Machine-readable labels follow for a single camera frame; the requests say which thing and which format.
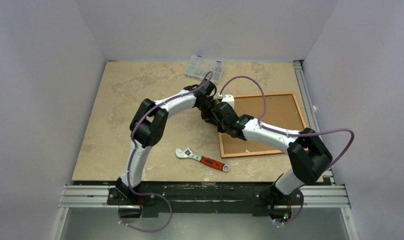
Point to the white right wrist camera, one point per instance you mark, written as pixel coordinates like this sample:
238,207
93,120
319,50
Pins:
227,98

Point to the aluminium front rail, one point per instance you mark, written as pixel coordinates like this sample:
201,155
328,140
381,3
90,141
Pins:
96,196

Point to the red handled adjustable wrench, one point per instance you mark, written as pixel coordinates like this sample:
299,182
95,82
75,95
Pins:
212,163

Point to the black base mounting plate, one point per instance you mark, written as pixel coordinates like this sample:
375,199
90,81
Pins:
258,199

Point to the red wooden photo frame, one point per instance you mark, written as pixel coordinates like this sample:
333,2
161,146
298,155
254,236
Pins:
283,111

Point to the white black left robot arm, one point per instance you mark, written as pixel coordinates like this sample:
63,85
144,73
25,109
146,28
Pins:
147,128

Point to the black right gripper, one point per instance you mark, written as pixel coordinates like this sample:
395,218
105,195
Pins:
216,108

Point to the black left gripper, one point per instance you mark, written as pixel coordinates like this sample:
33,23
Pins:
209,118

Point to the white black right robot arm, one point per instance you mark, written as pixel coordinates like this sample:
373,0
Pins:
308,155

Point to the clear plastic organizer box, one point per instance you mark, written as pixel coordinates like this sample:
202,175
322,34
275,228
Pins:
197,67

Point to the aluminium rail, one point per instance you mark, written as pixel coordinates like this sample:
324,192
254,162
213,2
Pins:
96,196
306,98

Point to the aluminium right side rail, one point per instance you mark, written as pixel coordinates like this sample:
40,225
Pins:
306,98

